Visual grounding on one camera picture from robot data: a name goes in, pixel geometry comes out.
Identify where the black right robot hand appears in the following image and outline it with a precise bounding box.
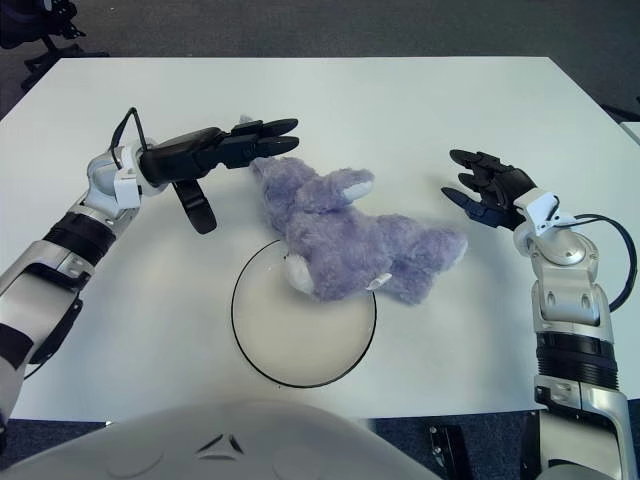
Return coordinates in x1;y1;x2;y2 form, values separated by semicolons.
440;148;539;233

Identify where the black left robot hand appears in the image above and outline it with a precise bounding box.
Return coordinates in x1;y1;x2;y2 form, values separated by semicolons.
139;118;301;236

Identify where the purple plush bunny doll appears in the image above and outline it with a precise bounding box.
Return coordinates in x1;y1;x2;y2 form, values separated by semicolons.
238;114;470;305

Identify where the white plate with black rim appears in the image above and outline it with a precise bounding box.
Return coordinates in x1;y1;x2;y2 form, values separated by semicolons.
230;238;378;389

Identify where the black office chair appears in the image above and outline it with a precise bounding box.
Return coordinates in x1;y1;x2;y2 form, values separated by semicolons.
0;0;109;91

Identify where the silver robot torso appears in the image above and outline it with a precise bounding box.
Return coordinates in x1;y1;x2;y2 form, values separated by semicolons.
0;397;442;480

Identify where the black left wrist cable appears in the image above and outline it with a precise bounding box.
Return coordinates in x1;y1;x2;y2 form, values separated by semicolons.
110;106;152;167

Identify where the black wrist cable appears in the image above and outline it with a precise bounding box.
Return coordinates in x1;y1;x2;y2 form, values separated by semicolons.
110;106;152;167
572;213;635;311

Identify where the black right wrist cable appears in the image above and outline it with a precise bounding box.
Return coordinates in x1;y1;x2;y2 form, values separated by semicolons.
572;213;635;311

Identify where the black bracket under table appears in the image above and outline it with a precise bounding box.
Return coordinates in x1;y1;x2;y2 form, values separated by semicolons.
427;424;469;472

